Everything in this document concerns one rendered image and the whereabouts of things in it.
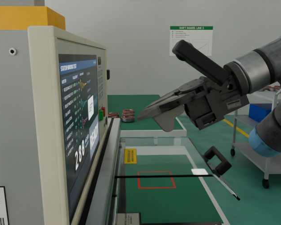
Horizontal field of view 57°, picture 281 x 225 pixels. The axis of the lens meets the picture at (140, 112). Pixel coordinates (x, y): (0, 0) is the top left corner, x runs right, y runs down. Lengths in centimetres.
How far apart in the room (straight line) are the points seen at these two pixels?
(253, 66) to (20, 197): 42
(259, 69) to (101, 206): 36
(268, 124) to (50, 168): 45
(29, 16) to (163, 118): 364
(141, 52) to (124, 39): 43
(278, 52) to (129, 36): 517
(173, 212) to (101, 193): 65
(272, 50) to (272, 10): 587
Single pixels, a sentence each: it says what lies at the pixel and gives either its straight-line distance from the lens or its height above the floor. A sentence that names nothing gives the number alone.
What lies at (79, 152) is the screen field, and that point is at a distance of 32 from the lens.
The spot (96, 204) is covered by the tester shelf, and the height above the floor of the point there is 112.
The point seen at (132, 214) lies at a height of 92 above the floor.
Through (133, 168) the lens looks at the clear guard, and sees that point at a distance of 56.
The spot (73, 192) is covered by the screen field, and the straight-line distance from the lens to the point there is 30.
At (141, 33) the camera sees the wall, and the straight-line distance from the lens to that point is 564.
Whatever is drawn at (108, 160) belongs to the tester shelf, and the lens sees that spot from 47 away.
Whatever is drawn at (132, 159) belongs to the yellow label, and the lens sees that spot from 61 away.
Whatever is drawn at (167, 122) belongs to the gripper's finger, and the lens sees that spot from 50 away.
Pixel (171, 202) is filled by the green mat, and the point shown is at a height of 75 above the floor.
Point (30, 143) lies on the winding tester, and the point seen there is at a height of 122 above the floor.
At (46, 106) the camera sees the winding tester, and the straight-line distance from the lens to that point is 23.
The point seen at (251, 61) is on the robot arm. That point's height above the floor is 129.
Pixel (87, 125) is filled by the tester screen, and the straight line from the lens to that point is 37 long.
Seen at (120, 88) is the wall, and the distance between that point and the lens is 567.
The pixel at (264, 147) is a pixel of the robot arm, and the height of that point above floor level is 111.
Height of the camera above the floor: 130
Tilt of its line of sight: 12 degrees down
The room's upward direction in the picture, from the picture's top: straight up
